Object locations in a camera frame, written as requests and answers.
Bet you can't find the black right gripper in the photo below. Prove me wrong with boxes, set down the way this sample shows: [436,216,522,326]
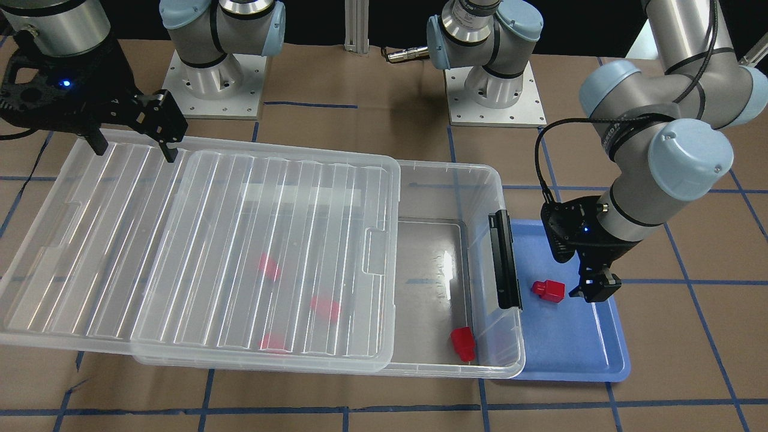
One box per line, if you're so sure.
[1,30,188,163]

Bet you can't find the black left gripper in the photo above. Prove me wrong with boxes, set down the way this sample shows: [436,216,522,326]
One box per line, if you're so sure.
[540,200,639,303]

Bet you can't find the red block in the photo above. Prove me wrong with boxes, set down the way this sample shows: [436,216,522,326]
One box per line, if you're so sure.
[450,326,476,363]
[530,280,566,304]
[310,296,342,325]
[257,253,281,282]
[259,332,289,355]

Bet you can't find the clear ribbed box lid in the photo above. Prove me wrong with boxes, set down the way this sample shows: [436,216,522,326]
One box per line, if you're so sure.
[2,130,401,374]

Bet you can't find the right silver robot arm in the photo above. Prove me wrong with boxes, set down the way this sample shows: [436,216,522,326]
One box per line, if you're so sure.
[2,1,286,163]

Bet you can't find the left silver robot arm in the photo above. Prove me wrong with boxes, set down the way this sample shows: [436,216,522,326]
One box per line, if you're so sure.
[427,1,766,303]

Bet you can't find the blue plastic tray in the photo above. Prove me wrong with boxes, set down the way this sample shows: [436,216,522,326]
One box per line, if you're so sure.
[511,220,631,382]

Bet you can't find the black box latch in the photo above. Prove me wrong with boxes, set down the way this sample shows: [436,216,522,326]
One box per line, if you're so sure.
[488,209,522,310]

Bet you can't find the clear plastic storage box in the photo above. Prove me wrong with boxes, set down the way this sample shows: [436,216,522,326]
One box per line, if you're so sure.
[130,151,526,377]

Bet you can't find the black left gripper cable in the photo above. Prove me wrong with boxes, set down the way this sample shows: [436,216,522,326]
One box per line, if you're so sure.
[534,0,721,208]

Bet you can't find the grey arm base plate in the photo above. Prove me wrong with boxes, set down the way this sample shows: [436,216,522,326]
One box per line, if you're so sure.
[163,52,269,121]

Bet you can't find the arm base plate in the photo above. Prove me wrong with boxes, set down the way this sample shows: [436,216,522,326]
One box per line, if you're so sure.
[443,63,548,128]

